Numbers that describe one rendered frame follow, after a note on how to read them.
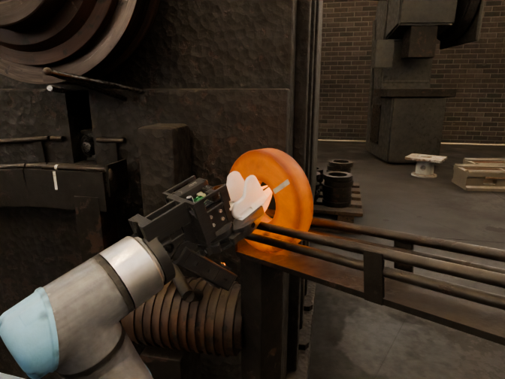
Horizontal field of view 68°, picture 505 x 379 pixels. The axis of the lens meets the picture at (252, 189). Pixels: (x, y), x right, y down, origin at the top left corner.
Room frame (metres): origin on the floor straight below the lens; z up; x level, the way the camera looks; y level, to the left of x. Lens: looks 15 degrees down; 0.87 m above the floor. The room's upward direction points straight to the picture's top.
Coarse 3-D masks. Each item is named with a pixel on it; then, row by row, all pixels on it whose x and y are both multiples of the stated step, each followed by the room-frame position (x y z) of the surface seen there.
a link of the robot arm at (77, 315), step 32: (96, 256) 0.37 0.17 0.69; (64, 288) 0.33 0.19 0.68; (96, 288) 0.34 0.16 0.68; (0, 320) 0.31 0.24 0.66; (32, 320) 0.30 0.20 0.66; (64, 320) 0.31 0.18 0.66; (96, 320) 0.32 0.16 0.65; (32, 352) 0.29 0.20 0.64; (64, 352) 0.30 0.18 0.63; (96, 352) 0.32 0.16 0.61
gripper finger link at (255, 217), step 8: (248, 216) 0.47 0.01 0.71; (256, 216) 0.48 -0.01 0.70; (232, 224) 0.47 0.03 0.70; (240, 224) 0.46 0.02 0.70; (248, 224) 0.45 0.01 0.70; (256, 224) 0.47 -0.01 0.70; (232, 232) 0.45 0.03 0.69; (240, 232) 0.45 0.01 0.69; (248, 232) 0.45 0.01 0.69; (224, 240) 0.45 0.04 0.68; (232, 240) 0.44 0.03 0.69
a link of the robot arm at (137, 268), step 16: (128, 240) 0.39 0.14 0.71; (112, 256) 0.37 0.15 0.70; (128, 256) 0.37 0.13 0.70; (144, 256) 0.37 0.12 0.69; (128, 272) 0.36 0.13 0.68; (144, 272) 0.36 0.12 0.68; (160, 272) 0.38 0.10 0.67; (128, 288) 0.35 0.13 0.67; (144, 288) 0.36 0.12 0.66; (160, 288) 0.38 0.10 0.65
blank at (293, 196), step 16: (240, 160) 0.56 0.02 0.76; (256, 160) 0.54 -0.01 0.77; (272, 160) 0.51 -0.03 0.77; (288, 160) 0.51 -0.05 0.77; (256, 176) 0.54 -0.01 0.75; (272, 176) 0.51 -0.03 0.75; (288, 176) 0.49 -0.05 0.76; (304, 176) 0.50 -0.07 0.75; (272, 192) 0.51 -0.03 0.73; (288, 192) 0.49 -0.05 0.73; (304, 192) 0.49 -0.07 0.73; (288, 208) 0.49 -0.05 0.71; (304, 208) 0.48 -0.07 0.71; (288, 224) 0.49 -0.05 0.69; (304, 224) 0.49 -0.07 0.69; (288, 240) 0.49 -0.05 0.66
